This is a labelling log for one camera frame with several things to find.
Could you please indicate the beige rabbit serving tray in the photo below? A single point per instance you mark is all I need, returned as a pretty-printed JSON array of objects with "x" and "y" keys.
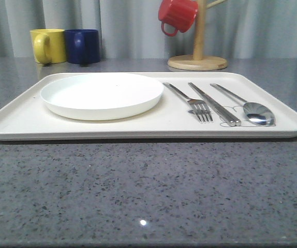
[{"x": 27, "y": 118}]

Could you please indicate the white round plate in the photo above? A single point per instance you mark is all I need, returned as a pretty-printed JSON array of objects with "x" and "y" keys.
[{"x": 102, "y": 96}]

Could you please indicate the wooden mug tree stand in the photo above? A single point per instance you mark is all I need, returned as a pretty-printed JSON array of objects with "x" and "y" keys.
[{"x": 198, "y": 61}]

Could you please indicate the red mug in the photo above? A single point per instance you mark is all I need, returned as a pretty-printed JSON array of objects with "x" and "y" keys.
[{"x": 177, "y": 16}]

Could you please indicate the grey curtain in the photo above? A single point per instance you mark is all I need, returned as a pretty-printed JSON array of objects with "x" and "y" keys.
[{"x": 131, "y": 29}]

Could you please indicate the dark blue mug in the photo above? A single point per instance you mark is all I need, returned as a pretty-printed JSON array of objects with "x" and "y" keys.
[{"x": 82, "y": 46}]

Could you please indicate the yellow mug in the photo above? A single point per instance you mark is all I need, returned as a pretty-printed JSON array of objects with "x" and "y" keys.
[{"x": 48, "y": 46}]

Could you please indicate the silver spoon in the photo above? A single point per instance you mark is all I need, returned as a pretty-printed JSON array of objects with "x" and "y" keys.
[{"x": 256, "y": 113}]

